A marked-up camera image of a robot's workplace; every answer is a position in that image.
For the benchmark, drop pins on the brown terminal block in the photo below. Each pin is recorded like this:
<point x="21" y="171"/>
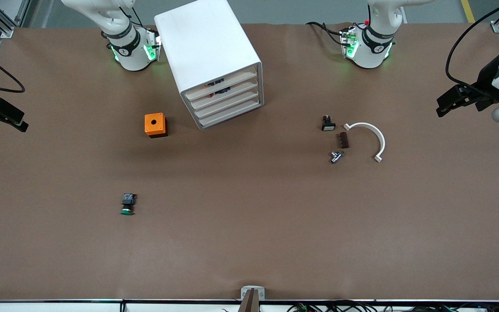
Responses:
<point x="343" y="140"/>

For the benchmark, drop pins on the white curved plastic bracket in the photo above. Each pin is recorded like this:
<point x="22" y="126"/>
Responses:
<point x="379" y="136"/>

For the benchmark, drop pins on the white table edge rail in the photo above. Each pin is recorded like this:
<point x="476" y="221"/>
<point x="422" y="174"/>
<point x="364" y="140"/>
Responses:
<point x="59" y="306"/>

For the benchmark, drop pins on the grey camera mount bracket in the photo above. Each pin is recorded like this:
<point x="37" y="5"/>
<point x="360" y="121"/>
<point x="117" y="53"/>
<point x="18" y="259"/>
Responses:
<point x="252" y="292"/>

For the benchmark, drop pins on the black white rectangular switch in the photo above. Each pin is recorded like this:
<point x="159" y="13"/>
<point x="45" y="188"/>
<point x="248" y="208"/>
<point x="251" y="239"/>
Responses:
<point x="328" y="125"/>

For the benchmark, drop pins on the green push button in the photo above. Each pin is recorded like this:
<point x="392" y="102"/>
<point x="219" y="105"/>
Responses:
<point x="127" y="203"/>

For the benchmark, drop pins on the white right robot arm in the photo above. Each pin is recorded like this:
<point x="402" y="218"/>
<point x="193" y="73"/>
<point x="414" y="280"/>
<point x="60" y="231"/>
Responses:
<point x="132" y="56"/>

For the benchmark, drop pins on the small silver metal connector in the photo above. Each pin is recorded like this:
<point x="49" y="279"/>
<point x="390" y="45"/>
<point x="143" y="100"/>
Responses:
<point x="336" y="156"/>

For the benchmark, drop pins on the orange button enclosure box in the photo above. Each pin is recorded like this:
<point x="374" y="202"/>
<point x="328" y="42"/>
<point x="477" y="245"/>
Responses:
<point x="154" y="123"/>

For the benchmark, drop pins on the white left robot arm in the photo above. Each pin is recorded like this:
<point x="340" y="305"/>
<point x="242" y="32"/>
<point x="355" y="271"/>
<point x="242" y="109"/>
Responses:
<point x="373" y="52"/>

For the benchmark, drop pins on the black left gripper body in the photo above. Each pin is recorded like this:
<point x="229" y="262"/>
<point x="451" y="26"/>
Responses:
<point x="486" y="83"/>

